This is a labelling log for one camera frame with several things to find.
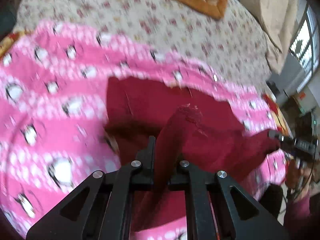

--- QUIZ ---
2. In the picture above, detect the floral bed sheet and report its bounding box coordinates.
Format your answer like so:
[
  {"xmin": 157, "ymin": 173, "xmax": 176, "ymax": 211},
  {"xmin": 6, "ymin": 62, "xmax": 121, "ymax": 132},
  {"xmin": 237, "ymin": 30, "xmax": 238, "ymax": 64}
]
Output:
[{"xmin": 14, "ymin": 0, "xmax": 271, "ymax": 91}]

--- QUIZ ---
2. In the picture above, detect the right forearm maroon sleeve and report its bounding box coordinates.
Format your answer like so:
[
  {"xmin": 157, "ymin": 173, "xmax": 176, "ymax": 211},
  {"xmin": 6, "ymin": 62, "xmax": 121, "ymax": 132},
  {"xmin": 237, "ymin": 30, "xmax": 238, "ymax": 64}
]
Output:
[{"xmin": 284, "ymin": 190, "xmax": 319, "ymax": 239}]

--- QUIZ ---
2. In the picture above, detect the pink penguin blanket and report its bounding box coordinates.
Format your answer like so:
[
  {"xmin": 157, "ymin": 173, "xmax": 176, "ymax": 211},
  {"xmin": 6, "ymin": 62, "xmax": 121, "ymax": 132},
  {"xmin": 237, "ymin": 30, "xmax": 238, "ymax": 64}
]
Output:
[{"xmin": 1, "ymin": 21, "xmax": 277, "ymax": 237}]

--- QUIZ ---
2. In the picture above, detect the beige curtain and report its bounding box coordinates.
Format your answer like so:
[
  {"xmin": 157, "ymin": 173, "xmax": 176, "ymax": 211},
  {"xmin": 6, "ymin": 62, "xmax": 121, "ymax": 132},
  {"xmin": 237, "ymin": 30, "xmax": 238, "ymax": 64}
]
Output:
[{"xmin": 239, "ymin": 0, "xmax": 298, "ymax": 74}]

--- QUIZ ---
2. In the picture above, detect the dark red garment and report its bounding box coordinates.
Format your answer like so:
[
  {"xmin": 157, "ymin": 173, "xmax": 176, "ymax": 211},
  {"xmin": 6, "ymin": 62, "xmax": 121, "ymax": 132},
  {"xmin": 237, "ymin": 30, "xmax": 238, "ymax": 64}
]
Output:
[{"xmin": 105, "ymin": 77, "xmax": 279, "ymax": 231}]

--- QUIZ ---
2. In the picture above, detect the person's right hand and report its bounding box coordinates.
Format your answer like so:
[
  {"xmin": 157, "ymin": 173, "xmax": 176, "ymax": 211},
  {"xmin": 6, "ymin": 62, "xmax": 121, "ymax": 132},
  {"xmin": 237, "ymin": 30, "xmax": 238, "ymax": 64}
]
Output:
[{"xmin": 285, "ymin": 159, "xmax": 315, "ymax": 202}]

